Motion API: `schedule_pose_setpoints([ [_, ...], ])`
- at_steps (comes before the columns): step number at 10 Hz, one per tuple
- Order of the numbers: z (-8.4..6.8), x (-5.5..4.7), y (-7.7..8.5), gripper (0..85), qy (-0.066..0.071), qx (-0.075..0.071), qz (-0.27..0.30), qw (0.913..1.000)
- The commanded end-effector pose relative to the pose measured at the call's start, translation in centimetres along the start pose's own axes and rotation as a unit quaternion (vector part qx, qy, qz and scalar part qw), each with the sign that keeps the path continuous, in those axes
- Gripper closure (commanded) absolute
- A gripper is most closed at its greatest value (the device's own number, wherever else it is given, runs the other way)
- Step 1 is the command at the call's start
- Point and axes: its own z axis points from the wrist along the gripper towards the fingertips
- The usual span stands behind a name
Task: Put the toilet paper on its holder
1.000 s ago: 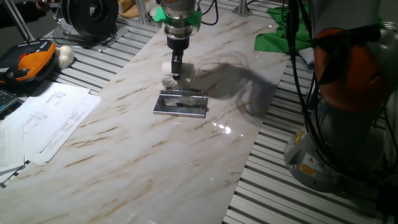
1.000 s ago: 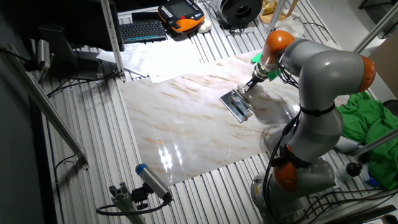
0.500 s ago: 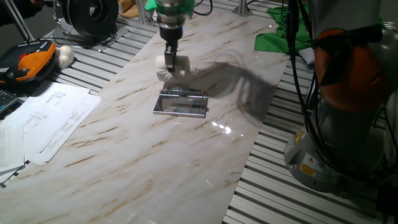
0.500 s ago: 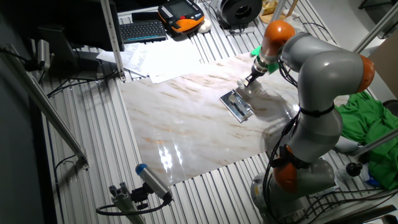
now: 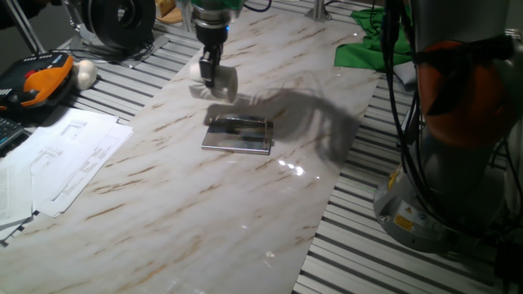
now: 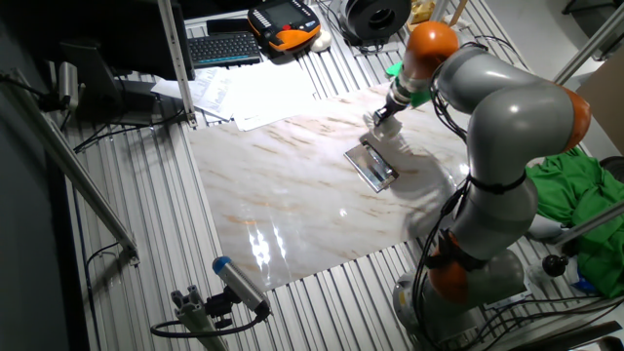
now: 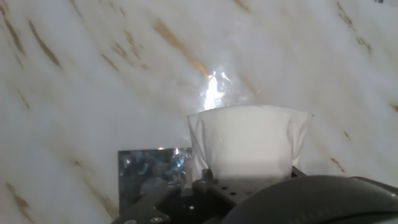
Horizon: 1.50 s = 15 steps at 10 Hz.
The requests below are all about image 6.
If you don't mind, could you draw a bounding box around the black filament spool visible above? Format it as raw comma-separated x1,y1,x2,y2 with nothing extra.
338,0,413,49

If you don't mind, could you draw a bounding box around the black round wheel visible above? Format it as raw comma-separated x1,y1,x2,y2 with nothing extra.
599,155,624,184

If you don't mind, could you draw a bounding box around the aluminium frame bar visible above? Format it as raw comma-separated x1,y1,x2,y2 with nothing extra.
0,67,141,267
156,0,199,130
553,199,624,247
553,3,624,88

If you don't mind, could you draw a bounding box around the black keyboard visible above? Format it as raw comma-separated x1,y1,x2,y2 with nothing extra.
187,31,263,70

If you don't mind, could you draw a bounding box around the black round knob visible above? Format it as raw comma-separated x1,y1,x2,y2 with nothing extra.
541,253,570,279

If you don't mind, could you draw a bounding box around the orange black teach pendant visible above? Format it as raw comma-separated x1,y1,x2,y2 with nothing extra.
247,0,323,54

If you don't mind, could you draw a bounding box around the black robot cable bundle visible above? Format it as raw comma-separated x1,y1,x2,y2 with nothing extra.
409,41,488,345

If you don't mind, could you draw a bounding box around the short aluminium post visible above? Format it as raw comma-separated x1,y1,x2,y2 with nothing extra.
428,0,450,24

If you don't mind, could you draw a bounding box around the large white paper sheet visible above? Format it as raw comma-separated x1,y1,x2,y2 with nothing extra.
226,60,319,121

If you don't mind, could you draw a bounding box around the brown cardboard panel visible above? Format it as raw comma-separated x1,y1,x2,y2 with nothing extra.
575,58,624,160

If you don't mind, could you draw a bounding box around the light grey fabric piece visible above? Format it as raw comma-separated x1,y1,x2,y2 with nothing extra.
527,213,567,241

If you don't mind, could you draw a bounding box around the black camera cable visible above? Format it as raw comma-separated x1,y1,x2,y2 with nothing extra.
149,310,270,339

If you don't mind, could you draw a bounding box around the grey box on frame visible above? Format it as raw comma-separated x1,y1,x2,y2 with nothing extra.
58,60,81,111

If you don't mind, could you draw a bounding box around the yellow object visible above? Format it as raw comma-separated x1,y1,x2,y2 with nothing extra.
409,0,437,25

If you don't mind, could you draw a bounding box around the green cloth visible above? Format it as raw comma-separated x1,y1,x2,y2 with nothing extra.
525,146,624,300

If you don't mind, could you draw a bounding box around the shiny metal tray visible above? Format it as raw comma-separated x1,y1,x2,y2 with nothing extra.
343,138,401,194

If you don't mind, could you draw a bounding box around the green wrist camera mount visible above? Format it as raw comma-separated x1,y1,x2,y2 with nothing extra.
385,59,433,109

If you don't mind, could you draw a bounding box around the black monitor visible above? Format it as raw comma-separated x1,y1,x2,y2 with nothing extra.
58,0,197,126

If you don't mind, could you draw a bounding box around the black camera clamp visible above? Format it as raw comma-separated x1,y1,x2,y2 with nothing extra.
204,286,236,331

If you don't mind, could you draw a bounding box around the grey camera with blue cap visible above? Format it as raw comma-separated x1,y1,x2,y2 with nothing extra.
212,255,272,316

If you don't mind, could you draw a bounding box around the short aluminium profile stub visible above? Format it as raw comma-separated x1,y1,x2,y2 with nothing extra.
170,285,230,351

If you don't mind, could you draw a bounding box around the black flat bar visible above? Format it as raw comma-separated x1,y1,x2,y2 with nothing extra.
506,319,624,351

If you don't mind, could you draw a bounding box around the white printed text sheet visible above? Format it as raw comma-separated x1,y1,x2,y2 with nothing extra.
150,66,238,122

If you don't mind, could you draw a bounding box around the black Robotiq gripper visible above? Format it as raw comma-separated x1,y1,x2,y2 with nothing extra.
372,94,407,128

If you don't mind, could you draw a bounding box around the wooden stick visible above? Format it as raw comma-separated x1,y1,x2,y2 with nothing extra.
448,0,470,28

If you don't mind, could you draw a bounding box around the white paper sheet with drawing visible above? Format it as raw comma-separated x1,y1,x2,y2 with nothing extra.
233,99,318,133

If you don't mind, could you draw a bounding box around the marble pattern board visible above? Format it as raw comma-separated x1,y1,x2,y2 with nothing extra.
187,83,472,293

